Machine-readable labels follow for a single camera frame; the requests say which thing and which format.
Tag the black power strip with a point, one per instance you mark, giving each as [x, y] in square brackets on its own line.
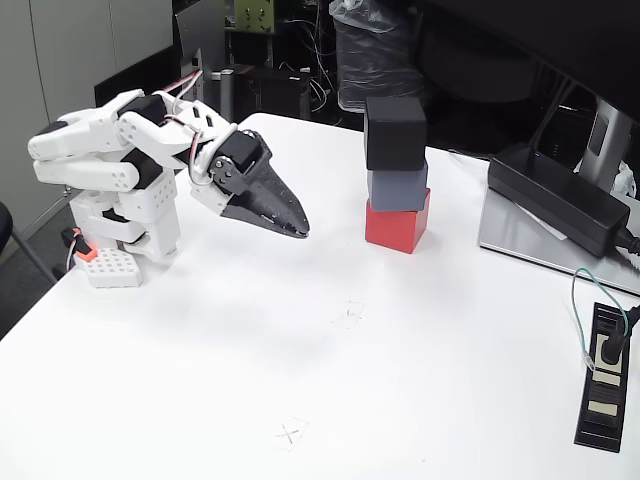
[600, 420]

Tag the silver monitor base plate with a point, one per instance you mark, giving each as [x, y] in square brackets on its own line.
[515, 240]

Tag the grey cube block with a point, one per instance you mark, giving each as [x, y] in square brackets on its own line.
[400, 190]

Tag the silver monitor stand neck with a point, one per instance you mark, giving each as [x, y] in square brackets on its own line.
[607, 145]

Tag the black power plug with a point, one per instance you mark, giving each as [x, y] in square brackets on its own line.
[611, 347]

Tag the white perforated table clamp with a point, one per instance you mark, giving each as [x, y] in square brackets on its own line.
[112, 270]

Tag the black chair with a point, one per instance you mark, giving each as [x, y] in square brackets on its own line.
[4, 225]

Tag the plastic-wrapped black bin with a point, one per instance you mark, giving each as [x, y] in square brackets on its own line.
[370, 50]

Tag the red cube block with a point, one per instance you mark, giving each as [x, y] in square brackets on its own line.
[395, 232]

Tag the black cube block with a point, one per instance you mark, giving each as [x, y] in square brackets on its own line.
[395, 135]

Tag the black power adapter brick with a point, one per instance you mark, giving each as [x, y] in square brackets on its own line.
[550, 200]

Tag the green circuit board panel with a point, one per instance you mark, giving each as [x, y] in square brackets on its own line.
[255, 15]

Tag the crumpled white plastic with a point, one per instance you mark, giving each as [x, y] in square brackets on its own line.
[627, 180]

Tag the silver metal post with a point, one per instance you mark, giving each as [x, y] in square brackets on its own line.
[226, 95]

